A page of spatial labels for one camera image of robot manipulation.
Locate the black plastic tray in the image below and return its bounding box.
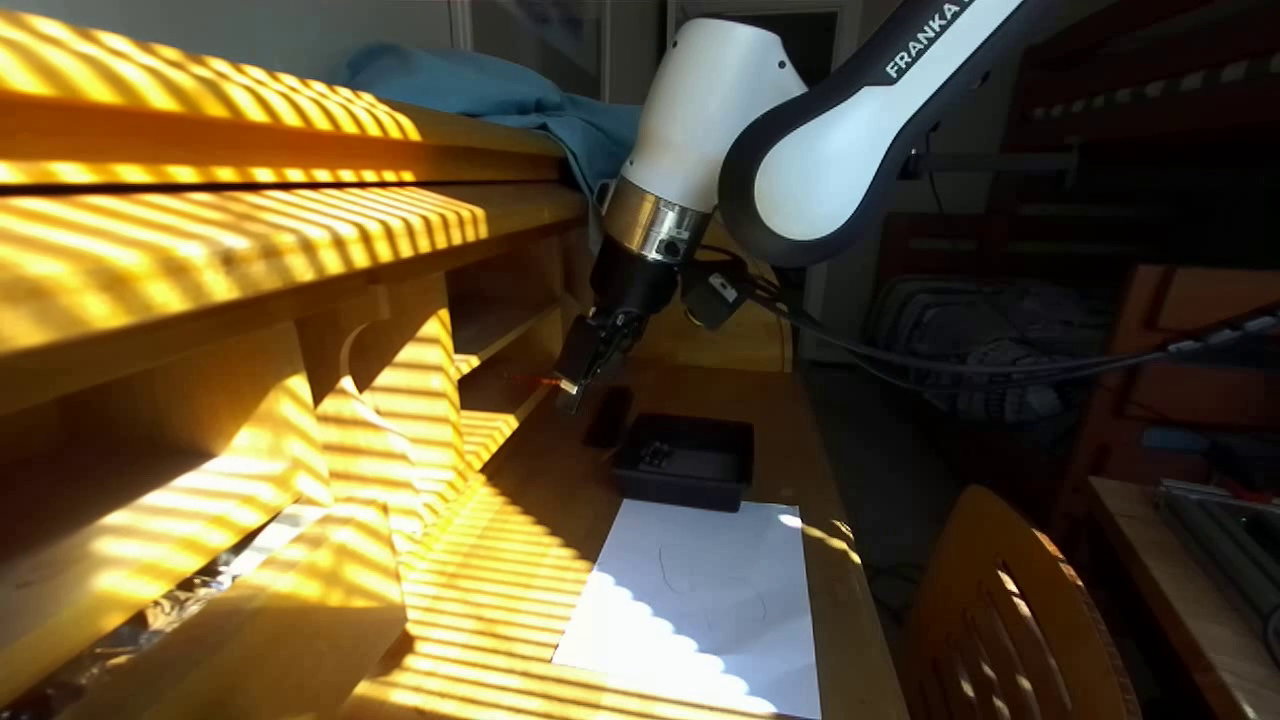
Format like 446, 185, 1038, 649
607, 413, 755, 513

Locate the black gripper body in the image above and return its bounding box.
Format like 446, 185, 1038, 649
565, 240, 678, 365

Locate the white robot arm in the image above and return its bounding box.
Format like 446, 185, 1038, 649
556, 0, 1038, 390

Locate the wooden desk hutch shelf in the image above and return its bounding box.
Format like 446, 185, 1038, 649
0, 9, 586, 720

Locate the white paper sheet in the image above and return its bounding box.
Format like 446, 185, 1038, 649
556, 501, 820, 720

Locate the small wooden side table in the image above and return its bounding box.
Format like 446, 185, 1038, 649
1089, 481, 1280, 720

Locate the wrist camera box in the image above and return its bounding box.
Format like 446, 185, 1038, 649
686, 258, 748, 331

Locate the black cable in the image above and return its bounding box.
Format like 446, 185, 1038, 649
745, 263, 1280, 390

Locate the blue cloth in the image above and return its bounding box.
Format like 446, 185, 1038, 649
336, 43, 641, 197

